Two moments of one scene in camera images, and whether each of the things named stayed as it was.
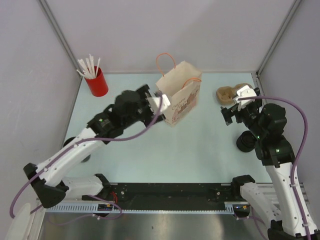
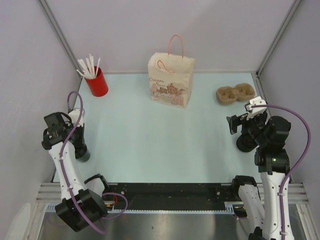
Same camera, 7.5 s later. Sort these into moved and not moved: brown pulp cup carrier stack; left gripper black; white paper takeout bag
Moved: left gripper black; white paper takeout bag
Not moved: brown pulp cup carrier stack
